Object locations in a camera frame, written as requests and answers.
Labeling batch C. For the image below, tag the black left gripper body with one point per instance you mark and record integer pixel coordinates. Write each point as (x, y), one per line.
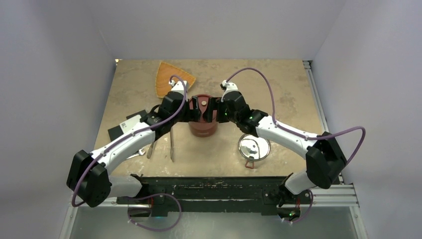
(183, 116)

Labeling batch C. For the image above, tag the dark red round lid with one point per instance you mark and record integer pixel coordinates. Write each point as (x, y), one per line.
(203, 100)

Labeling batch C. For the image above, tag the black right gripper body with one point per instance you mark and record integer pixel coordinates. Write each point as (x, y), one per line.
(224, 116)

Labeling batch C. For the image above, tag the white small device box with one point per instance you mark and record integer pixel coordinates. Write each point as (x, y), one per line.
(128, 124)

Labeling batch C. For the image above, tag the black network switch box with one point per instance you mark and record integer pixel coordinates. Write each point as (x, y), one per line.
(116, 131)

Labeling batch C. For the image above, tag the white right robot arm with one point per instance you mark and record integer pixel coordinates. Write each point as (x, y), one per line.
(322, 153)

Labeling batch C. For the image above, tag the steel food tongs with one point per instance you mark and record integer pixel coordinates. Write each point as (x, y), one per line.
(151, 147)

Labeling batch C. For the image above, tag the glass lid with red clasp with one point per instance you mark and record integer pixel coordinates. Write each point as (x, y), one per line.
(253, 149)

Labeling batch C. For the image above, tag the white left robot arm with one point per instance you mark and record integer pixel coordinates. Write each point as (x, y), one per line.
(88, 177)

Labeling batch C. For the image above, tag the steel wrench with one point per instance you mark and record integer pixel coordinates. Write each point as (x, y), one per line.
(140, 152)

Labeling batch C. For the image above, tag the woven bamboo basket tray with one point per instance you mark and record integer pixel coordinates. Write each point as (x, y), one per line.
(164, 72)

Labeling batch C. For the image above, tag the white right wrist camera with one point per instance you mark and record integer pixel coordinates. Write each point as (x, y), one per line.
(227, 87)

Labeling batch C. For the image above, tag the dark red steel lunch pot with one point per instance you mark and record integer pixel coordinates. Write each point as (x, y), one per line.
(203, 132)

